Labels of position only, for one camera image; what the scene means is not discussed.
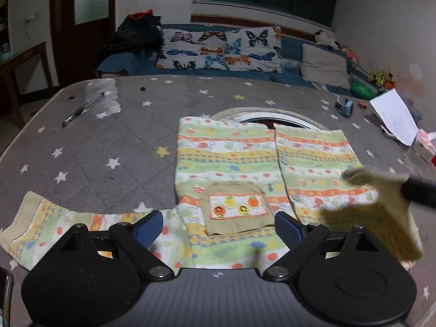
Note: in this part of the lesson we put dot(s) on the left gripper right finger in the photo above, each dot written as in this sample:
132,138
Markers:
302,241

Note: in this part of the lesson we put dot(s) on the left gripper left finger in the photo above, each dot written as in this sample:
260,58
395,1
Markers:
133,242

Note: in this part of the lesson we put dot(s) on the striped floral baby garment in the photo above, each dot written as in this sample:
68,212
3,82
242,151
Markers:
218,185

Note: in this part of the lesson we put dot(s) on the dark clothes pile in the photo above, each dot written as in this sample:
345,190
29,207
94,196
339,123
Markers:
140,33

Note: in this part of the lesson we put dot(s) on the pink tissue pack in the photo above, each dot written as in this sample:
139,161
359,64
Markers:
425,146

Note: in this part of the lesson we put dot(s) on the white paper sheet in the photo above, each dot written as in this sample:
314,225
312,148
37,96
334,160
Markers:
396,117

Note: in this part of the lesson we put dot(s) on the grey star bed mat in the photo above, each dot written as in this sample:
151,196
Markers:
352,280

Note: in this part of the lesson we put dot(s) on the blue smart watch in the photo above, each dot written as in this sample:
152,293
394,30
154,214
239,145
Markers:
345,107

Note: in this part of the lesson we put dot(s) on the green round toy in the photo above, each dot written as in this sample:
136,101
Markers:
362,92

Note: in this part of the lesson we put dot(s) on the plush toys pile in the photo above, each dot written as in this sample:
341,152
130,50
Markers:
383,80

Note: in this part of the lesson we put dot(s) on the black pen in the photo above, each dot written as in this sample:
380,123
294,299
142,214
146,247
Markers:
82,109

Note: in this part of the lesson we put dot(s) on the grey plain pillow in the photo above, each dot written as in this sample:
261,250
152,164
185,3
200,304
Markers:
324,67

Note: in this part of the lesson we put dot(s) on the butterfly print pillow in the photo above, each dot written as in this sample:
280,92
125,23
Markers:
255,49

